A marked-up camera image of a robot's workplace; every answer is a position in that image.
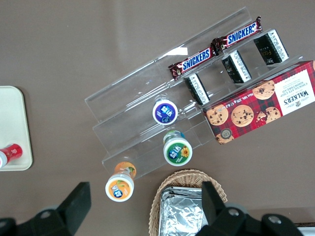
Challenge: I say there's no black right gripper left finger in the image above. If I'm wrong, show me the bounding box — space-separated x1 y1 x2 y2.
17 181 92 236

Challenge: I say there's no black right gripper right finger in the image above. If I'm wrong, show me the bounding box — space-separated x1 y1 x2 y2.
196 181 248 236

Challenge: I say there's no light wicker basket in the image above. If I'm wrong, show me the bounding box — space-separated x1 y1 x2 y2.
149 169 228 236

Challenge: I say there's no beige plastic tray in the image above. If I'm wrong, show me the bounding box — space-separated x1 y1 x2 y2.
0 85 33 172

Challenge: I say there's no orange-lidded gum jar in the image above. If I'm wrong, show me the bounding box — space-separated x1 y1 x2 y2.
105 161 137 203

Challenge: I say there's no green-lidded gum jar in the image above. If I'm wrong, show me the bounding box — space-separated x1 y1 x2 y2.
162 130 193 167

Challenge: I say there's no red-lidded gum jar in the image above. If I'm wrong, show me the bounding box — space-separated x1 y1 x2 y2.
0 144 24 169

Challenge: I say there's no white snack bin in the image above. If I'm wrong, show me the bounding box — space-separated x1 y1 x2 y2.
294 222 315 236

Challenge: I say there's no red Walkers cookie box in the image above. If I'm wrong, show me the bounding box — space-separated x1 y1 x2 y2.
203 60 315 145

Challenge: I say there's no purple-lidded gum jar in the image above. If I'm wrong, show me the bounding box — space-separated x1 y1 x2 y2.
152 97 179 126

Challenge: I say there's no small black white box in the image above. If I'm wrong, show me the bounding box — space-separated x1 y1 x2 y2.
184 73 211 106
253 29 290 66
221 49 253 84

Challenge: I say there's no clear acrylic tiered stand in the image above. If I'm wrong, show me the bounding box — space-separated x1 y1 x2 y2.
84 6 306 182

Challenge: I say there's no Snickers chocolate bar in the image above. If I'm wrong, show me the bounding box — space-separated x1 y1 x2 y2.
211 16 263 52
168 47 219 81

